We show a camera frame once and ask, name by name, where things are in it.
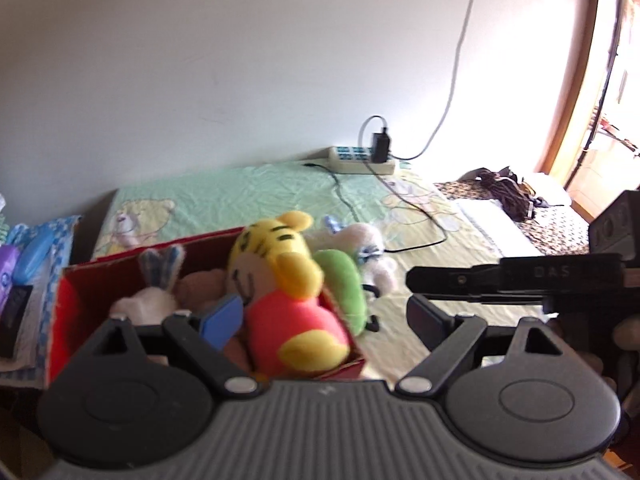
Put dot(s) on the yellow tiger plush toy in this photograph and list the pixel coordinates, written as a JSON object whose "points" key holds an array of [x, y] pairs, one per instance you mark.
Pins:
{"points": [[290, 330]]}

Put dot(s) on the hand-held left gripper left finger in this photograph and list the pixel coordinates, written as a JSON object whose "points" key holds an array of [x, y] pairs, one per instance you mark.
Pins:
{"points": [[222, 317]]}

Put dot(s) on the small white rabbit plush toy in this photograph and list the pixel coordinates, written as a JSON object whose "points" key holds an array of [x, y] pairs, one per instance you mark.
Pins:
{"points": [[145, 302]]}

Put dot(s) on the large white rabbit plush toy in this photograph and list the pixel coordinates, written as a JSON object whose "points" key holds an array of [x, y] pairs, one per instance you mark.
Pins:
{"points": [[360, 240]]}

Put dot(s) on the blue checkered cloth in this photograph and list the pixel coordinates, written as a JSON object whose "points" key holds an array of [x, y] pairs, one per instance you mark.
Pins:
{"points": [[55, 280]]}

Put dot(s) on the blue case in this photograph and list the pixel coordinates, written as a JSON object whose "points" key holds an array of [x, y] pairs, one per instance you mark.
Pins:
{"points": [[32, 260]]}

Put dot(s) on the purple packet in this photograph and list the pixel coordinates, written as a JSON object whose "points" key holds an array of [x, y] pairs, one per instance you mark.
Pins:
{"points": [[7, 275]]}

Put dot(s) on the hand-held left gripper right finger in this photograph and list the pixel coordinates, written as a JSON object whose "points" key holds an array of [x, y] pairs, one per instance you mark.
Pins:
{"points": [[424, 320]]}

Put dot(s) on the green plush toy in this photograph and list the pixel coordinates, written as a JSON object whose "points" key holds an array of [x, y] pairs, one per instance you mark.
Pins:
{"points": [[340, 280]]}

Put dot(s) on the dark clothes pile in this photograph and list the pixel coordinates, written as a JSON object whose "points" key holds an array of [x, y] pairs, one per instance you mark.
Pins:
{"points": [[507, 192]]}

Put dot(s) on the floral cloth covered side table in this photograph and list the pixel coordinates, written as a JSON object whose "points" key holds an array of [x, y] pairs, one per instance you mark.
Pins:
{"points": [[550, 230]]}

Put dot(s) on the black charger adapter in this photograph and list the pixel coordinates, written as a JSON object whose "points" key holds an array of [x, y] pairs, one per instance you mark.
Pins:
{"points": [[380, 146]]}

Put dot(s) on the person's right hand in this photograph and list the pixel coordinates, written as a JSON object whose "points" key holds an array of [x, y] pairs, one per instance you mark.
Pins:
{"points": [[627, 334]]}

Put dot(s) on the black device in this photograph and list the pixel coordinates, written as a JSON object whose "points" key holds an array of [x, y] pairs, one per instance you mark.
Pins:
{"points": [[15, 315]]}

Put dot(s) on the wooden door frame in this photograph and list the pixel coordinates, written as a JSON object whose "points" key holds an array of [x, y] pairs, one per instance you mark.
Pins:
{"points": [[580, 75]]}

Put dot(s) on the red cardboard box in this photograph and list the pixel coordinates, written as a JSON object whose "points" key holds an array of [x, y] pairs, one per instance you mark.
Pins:
{"points": [[75, 310]]}

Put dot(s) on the brown plush toy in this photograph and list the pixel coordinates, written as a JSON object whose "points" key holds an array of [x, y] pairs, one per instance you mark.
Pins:
{"points": [[200, 285]]}

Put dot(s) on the white power strip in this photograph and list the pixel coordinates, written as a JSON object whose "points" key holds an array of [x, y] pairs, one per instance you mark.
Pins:
{"points": [[350, 160]]}

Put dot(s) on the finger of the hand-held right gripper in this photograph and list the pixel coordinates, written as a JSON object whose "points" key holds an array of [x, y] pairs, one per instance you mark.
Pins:
{"points": [[450, 280]]}

